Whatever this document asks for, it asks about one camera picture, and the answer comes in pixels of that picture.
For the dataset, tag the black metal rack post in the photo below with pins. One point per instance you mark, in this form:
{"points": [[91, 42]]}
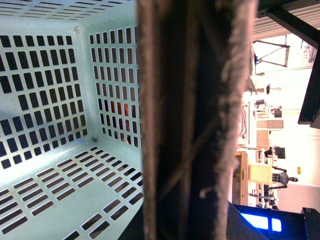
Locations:
{"points": [[299, 21]]}

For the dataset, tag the red apple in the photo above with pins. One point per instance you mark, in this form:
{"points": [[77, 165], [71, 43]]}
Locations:
{"points": [[120, 120]]}

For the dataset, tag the blue lit display screen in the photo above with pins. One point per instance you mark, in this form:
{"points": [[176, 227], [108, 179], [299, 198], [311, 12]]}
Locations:
{"points": [[275, 224]]}

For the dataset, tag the grey camera left gripper finger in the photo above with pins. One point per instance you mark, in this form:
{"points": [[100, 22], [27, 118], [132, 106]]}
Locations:
{"points": [[194, 58]]}

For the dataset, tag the light blue plastic basket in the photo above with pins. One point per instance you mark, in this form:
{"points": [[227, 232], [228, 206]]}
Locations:
{"points": [[61, 178]]}

